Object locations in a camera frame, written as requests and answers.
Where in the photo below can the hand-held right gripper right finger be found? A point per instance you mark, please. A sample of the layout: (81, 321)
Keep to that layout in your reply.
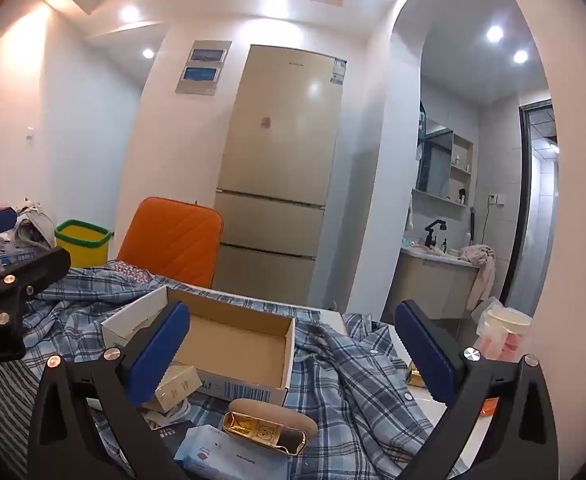
(425, 355)

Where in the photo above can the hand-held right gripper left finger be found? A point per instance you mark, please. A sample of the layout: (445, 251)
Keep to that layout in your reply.
(160, 350)

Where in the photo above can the beige cigarette pack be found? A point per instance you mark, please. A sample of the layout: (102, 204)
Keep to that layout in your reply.
(178, 385)

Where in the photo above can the white cardboard box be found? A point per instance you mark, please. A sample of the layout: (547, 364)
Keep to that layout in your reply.
(233, 335)

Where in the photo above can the round beige case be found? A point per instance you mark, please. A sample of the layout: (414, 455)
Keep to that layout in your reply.
(278, 407)

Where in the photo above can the shiny gold box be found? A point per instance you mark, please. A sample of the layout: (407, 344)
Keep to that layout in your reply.
(263, 432)

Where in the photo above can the blue and white packets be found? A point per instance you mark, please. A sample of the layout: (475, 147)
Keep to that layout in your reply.
(8, 257)

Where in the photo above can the yellow bin with green rim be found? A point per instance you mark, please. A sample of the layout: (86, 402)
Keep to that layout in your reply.
(85, 250)

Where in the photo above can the beige vanity cabinet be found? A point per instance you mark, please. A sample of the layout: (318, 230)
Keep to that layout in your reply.
(433, 285)

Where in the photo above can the blue plaid shirt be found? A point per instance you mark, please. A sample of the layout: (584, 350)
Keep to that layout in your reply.
(353, 385)

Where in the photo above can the red patterned cloth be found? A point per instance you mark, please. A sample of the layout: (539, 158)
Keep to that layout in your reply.
(133, 272)

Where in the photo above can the pink towel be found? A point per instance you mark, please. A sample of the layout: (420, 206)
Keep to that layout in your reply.
(483, 265)

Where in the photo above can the orange chair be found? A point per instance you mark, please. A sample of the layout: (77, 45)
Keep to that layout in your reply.
(173, 240)

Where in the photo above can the white bottle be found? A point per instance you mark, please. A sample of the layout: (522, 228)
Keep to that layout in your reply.
(469, 241)

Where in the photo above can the black faucet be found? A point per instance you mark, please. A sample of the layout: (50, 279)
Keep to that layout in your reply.
(434, 230)

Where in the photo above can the light blue tissue packet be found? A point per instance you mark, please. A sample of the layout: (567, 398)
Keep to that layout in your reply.
(233, 460)

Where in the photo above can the mirror cabinet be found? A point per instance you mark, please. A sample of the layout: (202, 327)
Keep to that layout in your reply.
(435, 160)

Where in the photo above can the beige refrigerator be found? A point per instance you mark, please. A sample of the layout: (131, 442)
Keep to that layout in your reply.
(283, 160)

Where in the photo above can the ceiling spotlight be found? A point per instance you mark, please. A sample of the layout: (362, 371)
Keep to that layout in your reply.
(494, 33)
(520, 56)
(148, 53)
(129, 12)

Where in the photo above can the white wall outlet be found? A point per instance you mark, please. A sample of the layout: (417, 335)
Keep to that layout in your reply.
(495, 199)

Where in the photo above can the black door frame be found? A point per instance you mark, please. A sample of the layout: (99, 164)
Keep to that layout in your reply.
(520, 185)

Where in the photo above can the wall shelf niche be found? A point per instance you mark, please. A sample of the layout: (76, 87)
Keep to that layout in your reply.
(462, 160)

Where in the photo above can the grey electrical wall panel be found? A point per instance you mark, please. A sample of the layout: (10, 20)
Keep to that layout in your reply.
(203, 67)

